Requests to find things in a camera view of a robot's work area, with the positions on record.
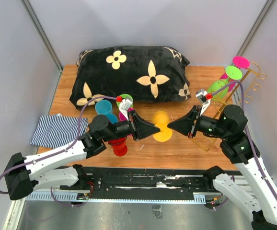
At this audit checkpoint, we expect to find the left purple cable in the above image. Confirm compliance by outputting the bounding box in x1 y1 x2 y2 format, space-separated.
0 95 122 207

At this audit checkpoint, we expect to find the green glass yellow base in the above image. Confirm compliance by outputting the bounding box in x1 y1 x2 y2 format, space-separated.
207 65 242 93

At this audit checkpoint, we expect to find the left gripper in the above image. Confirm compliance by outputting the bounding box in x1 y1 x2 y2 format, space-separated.
103 110 161 142

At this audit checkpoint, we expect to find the magenta glass green base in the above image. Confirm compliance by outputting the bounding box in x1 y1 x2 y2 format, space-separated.
219 73 235 92

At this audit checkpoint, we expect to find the black floral plush pillow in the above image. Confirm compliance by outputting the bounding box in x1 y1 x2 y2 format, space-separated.
69 46 191 110

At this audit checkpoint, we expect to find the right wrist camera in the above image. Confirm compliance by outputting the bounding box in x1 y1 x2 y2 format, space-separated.
196 89 213 115

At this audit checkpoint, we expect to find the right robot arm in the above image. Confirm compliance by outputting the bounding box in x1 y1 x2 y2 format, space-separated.
168 104 277 230

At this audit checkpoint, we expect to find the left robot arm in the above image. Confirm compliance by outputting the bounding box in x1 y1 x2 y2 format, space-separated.
2 111 160 200

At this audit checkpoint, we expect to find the teal glass green base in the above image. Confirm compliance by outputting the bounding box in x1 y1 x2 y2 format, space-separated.
105 114 118 124

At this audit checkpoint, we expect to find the blue white striped cloth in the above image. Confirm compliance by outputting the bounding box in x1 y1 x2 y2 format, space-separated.
30 114 88 149

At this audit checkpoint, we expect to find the blue wine glass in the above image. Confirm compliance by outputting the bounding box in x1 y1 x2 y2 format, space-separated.
95 100 113 115

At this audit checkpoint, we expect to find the gold wire glass rack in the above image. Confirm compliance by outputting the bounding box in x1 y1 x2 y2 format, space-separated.
188 61 267 152

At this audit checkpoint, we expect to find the yellow wine glass orange base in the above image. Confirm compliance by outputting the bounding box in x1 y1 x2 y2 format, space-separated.
152 111 173 142

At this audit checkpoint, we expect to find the pink base wine glass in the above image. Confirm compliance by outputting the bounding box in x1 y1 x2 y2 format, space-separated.
232 56 250 69

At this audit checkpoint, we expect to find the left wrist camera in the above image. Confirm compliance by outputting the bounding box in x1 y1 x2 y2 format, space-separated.
119 99 131 120

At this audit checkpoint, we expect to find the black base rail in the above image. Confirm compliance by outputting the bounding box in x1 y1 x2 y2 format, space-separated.
16 165 277 204

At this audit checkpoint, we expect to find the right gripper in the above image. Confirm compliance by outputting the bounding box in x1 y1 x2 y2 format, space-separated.
167 104 228 138

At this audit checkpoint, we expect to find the red wine glass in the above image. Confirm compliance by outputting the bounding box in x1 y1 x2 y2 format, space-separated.
108 138 128 157

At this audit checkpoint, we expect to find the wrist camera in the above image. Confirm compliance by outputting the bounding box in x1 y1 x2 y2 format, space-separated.
196 89 213 115
119 99 131 120

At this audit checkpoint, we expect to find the light green wine glass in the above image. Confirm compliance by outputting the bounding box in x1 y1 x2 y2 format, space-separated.
116 93 133 108

